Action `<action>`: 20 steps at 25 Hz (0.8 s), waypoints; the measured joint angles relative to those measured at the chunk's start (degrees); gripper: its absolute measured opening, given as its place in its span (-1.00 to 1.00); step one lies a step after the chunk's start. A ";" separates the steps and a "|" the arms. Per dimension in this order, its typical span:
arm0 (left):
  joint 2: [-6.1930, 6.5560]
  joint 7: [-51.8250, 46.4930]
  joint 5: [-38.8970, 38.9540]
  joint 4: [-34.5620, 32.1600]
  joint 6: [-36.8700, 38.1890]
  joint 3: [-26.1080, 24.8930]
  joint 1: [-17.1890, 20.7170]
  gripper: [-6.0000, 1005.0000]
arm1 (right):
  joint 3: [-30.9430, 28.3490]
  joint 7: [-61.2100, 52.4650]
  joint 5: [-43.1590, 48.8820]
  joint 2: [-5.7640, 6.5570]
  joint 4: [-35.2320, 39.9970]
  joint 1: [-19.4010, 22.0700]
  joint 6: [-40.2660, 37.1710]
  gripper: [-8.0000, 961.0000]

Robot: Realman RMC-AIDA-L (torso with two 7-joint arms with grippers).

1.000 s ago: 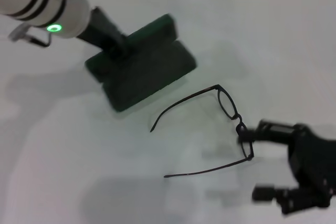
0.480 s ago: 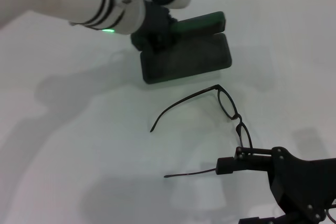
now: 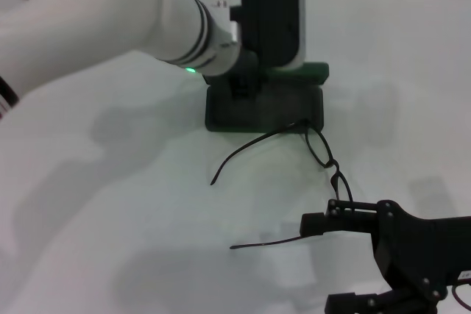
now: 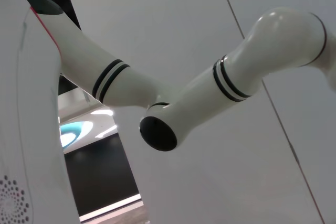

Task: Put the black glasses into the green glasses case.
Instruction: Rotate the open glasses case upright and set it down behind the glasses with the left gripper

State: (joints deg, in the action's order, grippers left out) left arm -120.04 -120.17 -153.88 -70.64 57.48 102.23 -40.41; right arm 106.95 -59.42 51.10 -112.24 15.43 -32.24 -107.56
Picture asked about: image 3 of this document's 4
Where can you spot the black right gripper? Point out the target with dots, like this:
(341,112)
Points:
(416,251)

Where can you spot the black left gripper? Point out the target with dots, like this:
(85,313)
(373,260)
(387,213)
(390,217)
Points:
(244,84)

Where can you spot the green glasses case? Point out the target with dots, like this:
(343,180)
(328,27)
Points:
(283,108)

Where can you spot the black glasses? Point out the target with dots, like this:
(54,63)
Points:
(336,171)

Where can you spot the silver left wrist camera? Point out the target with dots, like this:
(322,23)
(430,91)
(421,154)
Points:
(272,12)

